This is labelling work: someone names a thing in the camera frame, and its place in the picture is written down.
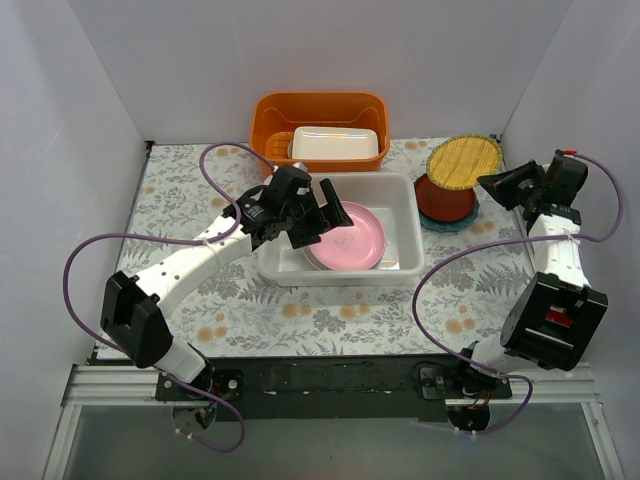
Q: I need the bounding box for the pink plate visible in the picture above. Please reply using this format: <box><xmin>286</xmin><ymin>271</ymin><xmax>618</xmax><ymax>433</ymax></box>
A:
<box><xmin>309</xmin><ymin>201</ymin><xmax>386</xmax><ymax>271</ymax></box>

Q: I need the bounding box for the woven bamboo yellow plate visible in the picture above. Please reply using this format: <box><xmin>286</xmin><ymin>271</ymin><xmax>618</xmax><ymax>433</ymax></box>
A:
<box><xmin>426</xmin><ymin>135</ymin><xmax>503</xmax><ymax>191</ymax></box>

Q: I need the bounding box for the red-brown plate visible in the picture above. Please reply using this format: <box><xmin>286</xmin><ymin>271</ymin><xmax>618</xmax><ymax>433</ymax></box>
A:
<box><xmin>414</xmin><ymin>174</ymin><xmax>476</xmax><ymax>223</ymax></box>

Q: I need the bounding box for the teal beaded plate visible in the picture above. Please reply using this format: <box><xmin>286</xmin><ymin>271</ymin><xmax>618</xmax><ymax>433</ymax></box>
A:
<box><xmin>419</xmin><ymin>201</ymin><xmax>480</xmax><ymax>233</ymax></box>

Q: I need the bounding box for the cream yellow plate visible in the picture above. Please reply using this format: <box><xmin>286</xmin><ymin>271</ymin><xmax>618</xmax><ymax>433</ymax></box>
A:
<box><xmin>302</xmin><ymin>247</ymin><xmax>328</xmax><ymax>271</ymax></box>

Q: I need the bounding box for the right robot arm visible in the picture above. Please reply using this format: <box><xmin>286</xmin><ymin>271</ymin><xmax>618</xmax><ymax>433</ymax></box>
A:
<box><xmin>452</xmin><ymin>150</ymin><xmax>608</xmax><ymax>398</ymax></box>

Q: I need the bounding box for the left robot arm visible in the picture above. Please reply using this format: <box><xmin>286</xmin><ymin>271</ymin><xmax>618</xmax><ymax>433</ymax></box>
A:
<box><xmin>101</xmin><ymin>166</ymin><xmax>353</xmax><ymax>400</ymax></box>

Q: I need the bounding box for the white plastic bin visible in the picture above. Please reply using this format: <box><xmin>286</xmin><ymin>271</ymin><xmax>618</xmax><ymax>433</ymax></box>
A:
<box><xmin>257</xmin><ymin>173</ymin><xmax>425</xmax><ymax>287</ymax></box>

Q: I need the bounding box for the white rectangular dish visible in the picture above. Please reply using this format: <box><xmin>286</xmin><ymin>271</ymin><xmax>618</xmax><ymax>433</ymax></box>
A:
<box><xmin>288</xmin><ymin>126</ymin><xmax>379</xmax><ymax>161</ymax></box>

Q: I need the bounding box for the orange plastic basket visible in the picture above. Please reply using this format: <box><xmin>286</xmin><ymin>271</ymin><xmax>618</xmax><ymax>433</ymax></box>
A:
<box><xmin>249</xmin><ymin>91</ymin><xmax>391</xmax><ymax>173</ymax></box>

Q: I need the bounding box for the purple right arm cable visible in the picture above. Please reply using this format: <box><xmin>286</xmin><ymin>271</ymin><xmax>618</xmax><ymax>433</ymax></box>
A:
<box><xmin>411</xmin><ymin>149</ymin><xmax>626</xmax><ymax>435</ymax></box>

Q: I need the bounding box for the aluminium frame rail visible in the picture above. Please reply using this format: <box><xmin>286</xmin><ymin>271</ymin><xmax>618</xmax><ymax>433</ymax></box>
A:
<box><xmin>62</xmin><ymin>363</ymin><xmax>166</xmax><ymax>407</ymax></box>

